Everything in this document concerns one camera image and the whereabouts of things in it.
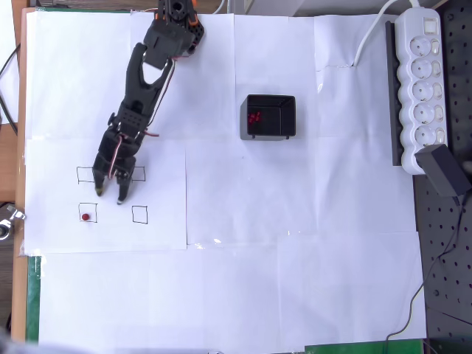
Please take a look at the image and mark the black open box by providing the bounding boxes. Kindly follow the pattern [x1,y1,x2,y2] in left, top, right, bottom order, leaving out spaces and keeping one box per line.
[239,94,298,142]

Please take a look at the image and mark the white paper with drawn squares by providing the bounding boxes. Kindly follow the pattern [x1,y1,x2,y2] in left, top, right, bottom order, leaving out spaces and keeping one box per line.
[24,138,189,255]

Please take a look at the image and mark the metal clamp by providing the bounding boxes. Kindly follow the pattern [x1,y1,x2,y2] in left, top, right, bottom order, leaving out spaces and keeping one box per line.
[0,204,27,240]

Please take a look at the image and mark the green mat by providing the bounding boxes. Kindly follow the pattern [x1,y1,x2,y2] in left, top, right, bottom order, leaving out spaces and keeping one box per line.
[24,6,425,354]

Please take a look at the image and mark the white power strip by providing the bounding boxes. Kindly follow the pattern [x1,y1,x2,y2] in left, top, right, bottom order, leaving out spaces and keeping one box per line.
[397,6,449,176]

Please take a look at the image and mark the black power adapter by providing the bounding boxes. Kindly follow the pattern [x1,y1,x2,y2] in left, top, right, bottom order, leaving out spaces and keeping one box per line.
[414,143,471,198]

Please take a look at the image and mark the black pegboard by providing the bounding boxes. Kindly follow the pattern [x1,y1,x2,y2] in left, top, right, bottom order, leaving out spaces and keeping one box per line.
[412,0,472,354]

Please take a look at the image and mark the black rail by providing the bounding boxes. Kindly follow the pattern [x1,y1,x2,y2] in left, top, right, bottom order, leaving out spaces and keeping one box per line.
[384,20,403,167]

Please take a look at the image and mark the white power strip cable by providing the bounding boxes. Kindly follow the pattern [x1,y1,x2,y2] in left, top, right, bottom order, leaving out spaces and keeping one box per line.
[353,0,423,68]

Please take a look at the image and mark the thin black adapter cable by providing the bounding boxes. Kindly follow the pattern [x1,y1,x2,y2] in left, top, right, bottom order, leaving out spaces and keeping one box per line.
[383,195,468,354]

